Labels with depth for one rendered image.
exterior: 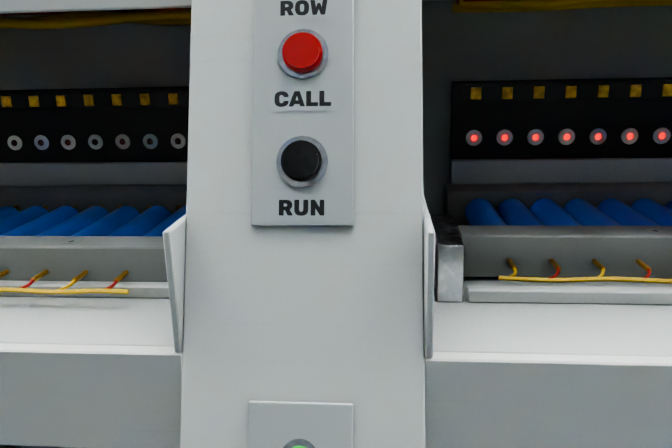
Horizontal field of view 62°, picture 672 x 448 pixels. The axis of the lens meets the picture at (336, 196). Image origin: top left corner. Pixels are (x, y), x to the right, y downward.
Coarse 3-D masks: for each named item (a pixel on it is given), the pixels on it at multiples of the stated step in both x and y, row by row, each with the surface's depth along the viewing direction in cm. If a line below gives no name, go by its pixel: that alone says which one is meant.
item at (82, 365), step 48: (0, 336) 24; (48, 336) 24; (96, 336) 23; (144, 336) 23; (0, 384) 23; (48, 384) 23; (96, 384) 23; (144, 384) 22; (0, 432) 24; (48, 432) 23; (96, 432) 23; (144, 432) 23
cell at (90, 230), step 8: (120, 208) 36; (128, 208) 36; (104, 216) 34; (112, 216) 34; (120, 216) 35; (128, 216) 35; (136, 216) 36; (96, 224) 32; (104, 224) 33; (112, 224) 33; (120, 224) 34; (80, 232) 31; (88, 232) 31; (96, 232) 32; (104, 232) 32
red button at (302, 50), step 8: (304, 32) 22; (288, 40) 22; (296, 40) 22; (304, 40) 22; (312, 40) 22; (288, 48) 22; (296, 48) 22; (304, 48) 22; (312, 48) 22; (320, 48) 22; (288, 56) 22; (296, 56) 22; (304, 56) 22; (312, 56) 22; (320, 56) 22; (288, 64) 22; (296, 64) 22; (304, 64) 22; (312, 64) 22; (304, 72) 22
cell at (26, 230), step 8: (64, 208) 36; (72, 208) 37; (40, 216) 35; (48, 216) 34; (56, 216) 35; (64, 216) 35; (24, 224) 33; (32, 224) 33; (40, 224) 33; (48, 224) 34; (56, 224) 34; (8, 232) 31; (16, 232) 31; (24, 232) 32; (32, 232) 32; (40, 232) 33
